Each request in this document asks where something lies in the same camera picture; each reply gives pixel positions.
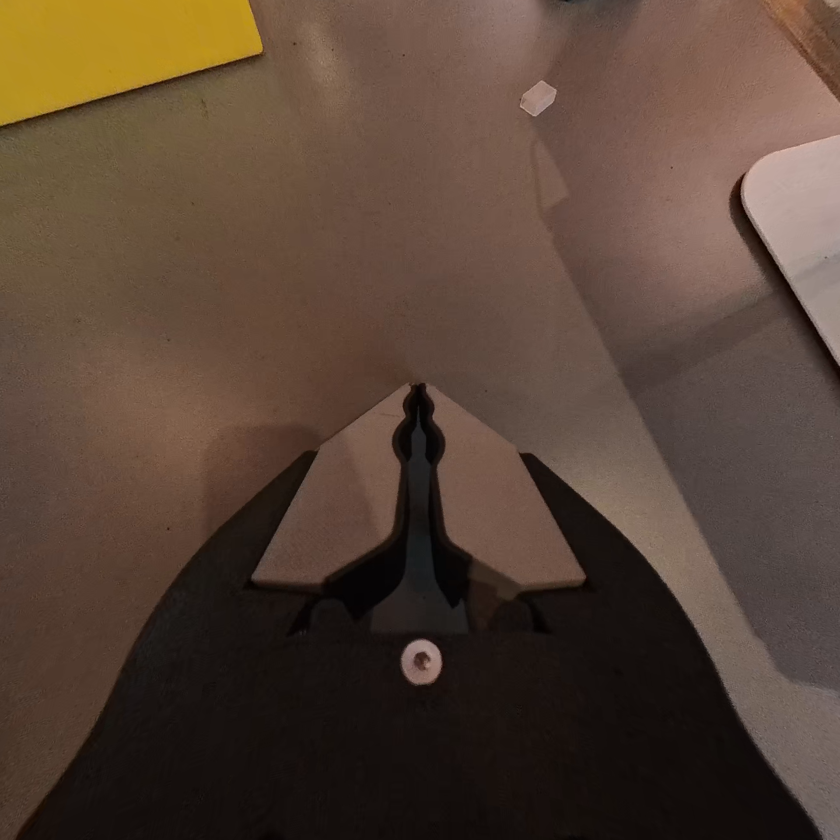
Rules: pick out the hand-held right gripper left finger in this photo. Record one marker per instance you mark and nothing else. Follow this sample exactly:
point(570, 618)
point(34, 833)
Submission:
point(341, 505)

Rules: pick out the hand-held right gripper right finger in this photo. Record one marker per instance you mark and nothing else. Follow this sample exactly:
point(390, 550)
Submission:
point(505, 505)

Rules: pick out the yellow plastic bin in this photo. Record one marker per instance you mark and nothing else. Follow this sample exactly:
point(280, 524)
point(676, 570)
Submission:
point(98, 46)

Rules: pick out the small clear plastic piece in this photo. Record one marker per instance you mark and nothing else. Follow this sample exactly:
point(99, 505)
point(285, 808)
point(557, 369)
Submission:
point(538, 98)

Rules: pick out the black board on white stand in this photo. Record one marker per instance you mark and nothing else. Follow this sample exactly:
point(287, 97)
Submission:
point(800, 216)

